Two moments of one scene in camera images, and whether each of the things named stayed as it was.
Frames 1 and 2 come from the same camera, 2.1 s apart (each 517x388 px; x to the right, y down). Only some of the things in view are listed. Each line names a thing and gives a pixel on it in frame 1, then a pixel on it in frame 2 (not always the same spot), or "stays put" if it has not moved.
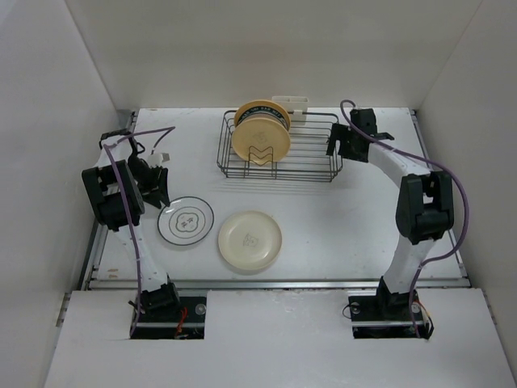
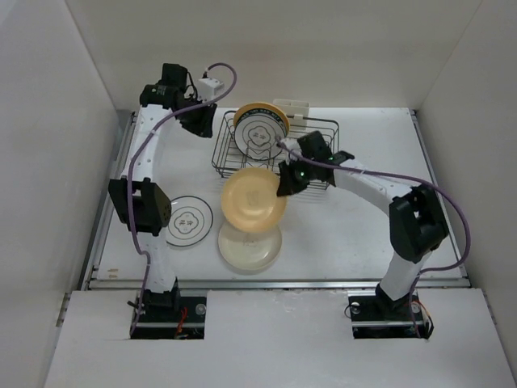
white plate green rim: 187,221 stays put
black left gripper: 150,191 -> 202,127
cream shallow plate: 249,240 stays put
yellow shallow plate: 261,141 -> 250,200
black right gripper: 340,132 -> 287,184
